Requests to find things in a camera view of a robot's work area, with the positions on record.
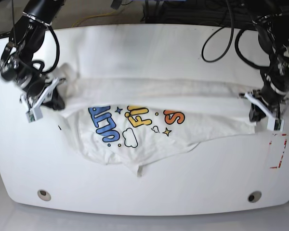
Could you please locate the black cable of image-right arm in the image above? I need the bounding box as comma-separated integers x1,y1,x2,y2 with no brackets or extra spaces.
201,0,274,70

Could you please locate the white printed T-shirt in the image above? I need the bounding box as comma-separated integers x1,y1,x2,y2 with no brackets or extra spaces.
59,64,257,177

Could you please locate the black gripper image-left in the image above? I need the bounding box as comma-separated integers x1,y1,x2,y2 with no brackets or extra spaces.
19,74,65,111

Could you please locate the red tape rectangle marker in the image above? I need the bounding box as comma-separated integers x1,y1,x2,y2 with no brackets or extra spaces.
266,133,288,169

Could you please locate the left table cable grommet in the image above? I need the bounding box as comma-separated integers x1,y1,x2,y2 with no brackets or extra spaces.
37,190,51,202

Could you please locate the right table cable grommet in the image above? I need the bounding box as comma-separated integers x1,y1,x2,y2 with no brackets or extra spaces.
247,191,262,203

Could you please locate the table cable grommet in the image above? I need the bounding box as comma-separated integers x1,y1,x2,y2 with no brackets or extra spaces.
37,190,51,202
247,191,262,203

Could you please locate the yellow cable on floor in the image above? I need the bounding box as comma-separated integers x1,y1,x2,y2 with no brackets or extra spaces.
72,11,116,28

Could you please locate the black cable of image-left arm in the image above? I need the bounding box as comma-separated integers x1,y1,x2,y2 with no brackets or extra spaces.
30,25,61,75

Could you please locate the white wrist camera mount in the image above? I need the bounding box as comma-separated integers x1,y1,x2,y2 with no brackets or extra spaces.
20,77,61,123
238,90,284,132

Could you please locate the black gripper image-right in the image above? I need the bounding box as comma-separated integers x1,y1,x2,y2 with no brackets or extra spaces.
249,83,286,123

